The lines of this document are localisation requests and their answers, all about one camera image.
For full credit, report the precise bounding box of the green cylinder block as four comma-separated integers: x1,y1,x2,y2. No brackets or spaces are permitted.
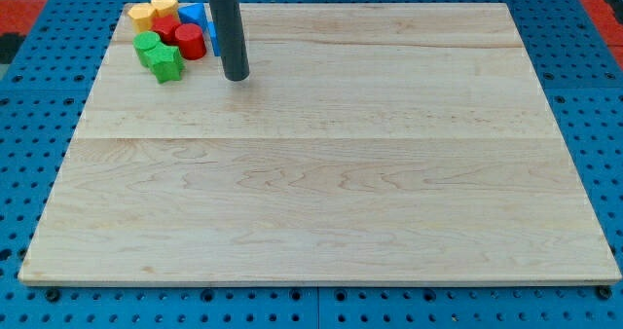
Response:
132,31,161,67

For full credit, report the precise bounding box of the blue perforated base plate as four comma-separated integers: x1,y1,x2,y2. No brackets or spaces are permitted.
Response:
1,0,622,328

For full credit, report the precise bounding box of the green star block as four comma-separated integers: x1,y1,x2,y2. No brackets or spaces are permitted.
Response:
145,43,184,84

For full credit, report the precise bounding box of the yellow heart block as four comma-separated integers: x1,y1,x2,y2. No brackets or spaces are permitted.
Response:
150,0,179,20

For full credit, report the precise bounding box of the light wooden board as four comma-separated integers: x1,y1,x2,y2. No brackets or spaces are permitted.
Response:
18,3,621,287

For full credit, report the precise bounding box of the yellow pentagon block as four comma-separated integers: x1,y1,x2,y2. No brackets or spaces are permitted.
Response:
127,3,157,33

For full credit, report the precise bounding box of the blue triangle block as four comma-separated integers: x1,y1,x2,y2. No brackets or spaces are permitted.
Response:
178,3,208,32

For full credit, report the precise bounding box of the red star block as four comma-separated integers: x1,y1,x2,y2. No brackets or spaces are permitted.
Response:
151,16,181,45

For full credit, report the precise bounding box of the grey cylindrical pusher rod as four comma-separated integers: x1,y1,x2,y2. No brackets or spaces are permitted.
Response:
208,0,250,82

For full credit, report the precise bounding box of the blue cube block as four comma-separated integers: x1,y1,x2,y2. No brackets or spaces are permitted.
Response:
207,21,220,57

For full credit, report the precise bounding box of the red cylinder block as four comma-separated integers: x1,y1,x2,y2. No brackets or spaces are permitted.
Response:
174,23,206,60

